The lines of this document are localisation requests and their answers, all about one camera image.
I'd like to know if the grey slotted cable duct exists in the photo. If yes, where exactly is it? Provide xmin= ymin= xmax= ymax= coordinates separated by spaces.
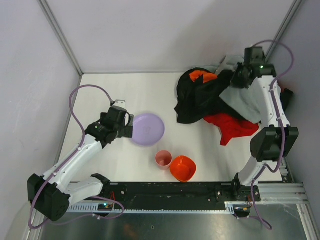
xmin=66 ymin=201 xmax=250 ymax=215

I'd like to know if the black cloth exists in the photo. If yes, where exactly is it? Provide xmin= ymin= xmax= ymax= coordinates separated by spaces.
xmin=174 ymin=67 xmax=239 ymax=124

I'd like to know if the grey cloth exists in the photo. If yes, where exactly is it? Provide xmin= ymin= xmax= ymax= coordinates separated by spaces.
xmin=215 ymin=55 xmax=262 ymax=124

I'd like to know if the left aluminium frame post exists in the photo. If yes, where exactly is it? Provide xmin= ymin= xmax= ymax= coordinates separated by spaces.
xmin=37 ymin=0 xmax=84 ymax=77

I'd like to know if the lilac plastic plate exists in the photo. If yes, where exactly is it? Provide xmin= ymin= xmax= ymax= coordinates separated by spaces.
xmin=131 ymin=113 xmax=165 ymax=147

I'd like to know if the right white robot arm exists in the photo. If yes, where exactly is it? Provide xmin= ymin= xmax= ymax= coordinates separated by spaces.
xmin=231 ymin=46 xmax=299 ymax=202

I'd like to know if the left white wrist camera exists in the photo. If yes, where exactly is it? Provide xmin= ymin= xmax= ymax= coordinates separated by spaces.
xmin=112 ymin=99 xmax=126 ymax=109

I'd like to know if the orange cloth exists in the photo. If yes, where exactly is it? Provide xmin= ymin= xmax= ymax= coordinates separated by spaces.
xmin=189 ymin=70 xmax=218 ymax=84

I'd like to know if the right aluminium frame post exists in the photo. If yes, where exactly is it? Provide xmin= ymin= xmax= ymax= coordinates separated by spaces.
xmin=266 ymin=0 xmax=306 ymax=62

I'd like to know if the orange plastic bowl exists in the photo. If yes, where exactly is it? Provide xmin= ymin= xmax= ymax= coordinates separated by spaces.
xmin=169 ymin=155 xmax=197 ymax=183

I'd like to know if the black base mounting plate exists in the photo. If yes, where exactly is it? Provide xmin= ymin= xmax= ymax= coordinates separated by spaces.
xmin=99 ymin=182 xmax=261 ymax=210

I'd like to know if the red cloth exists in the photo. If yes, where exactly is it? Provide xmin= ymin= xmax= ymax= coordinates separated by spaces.
xmin=203 ymin=113 xmax=259 ymax=146

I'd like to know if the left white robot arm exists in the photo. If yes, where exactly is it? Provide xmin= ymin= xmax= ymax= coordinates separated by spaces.
xmin=27 ymin=100 xmax=134 ymax=222

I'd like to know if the aluminium frame post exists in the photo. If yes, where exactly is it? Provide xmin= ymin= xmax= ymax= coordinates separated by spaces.
xmin=266 ymin=0 xmax=306 ymax=62
xmin=37 ymin=0 xmax=84 ymax=77

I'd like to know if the pink plastic cup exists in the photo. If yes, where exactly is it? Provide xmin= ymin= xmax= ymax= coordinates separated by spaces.
xmin=155 ymin=150 xmax=173 ymax=170

